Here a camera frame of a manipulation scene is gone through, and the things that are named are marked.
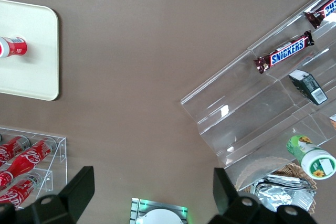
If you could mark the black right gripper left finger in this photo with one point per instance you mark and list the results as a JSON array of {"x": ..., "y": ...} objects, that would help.
[{"x": 76, "y": 195}]

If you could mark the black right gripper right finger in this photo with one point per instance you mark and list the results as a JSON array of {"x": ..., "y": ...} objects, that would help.
[{"x": 225, "y": 197}]

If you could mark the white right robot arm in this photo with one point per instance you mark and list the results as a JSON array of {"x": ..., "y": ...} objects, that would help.
[{"x": 160, "y": 217}]

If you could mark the light wicker basket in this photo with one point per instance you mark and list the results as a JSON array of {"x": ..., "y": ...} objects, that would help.
[{"x": 296, "y": 170}]

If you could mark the beige plastic tray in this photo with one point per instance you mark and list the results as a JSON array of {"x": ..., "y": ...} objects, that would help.
[{"x": 31, "y": 77}]

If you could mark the clear acrylic bottle rack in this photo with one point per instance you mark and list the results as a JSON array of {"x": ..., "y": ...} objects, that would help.
[{"x": 60, "y": 155}]

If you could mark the red cola bottle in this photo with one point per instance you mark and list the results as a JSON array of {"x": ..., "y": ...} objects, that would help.
[
  {"x": 29, "y": 158},
  {"x": 19, "y": 192},
  {"x": 14, "y": 148}
]

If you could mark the silver foil snack pack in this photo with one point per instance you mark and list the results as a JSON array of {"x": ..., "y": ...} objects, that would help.
[{"x": 286, "y": 192}]

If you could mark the clear acrylic stepped display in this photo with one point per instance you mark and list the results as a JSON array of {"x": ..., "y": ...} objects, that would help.
[{"x": 236, "y": 108}]

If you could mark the green white drink bottle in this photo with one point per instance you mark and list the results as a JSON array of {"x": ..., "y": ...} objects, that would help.
[{"x": 312, "y": 155}]

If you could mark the white orange printed carton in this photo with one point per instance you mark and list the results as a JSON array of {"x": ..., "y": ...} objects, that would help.
[{"x": 333, "y": 121}]

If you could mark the small black white box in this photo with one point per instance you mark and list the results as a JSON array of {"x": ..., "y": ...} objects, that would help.
[{"x": 308, "y": 87}]

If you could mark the brown table cover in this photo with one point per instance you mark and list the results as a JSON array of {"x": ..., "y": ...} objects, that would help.
[{"x": 131, "y": 51}]

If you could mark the snickers chocolate bar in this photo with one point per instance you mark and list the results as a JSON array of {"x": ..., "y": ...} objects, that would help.
[
  {"x": 286, "y": 51},
  {"x": 321, "y": 11}
]

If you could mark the red white yogurt cup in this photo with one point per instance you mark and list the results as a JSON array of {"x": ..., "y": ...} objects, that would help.
[{"x": 15, "y": 47}]

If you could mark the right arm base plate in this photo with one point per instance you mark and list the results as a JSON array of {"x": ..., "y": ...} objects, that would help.
[{"x": 136, "y": 205}]

